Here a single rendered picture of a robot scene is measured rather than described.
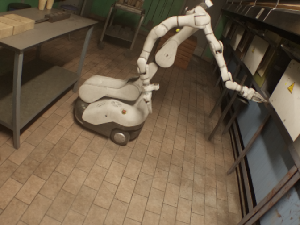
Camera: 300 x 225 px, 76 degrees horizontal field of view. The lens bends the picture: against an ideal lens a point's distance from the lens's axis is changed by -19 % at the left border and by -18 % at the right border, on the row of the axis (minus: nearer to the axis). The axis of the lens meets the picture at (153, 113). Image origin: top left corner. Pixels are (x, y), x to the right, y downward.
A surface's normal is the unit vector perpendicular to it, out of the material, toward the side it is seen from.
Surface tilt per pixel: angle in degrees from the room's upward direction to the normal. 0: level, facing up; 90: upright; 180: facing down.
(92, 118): 90
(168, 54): 90
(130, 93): 90
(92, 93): 90
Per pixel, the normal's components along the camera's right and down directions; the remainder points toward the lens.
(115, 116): -0.15, 0.48
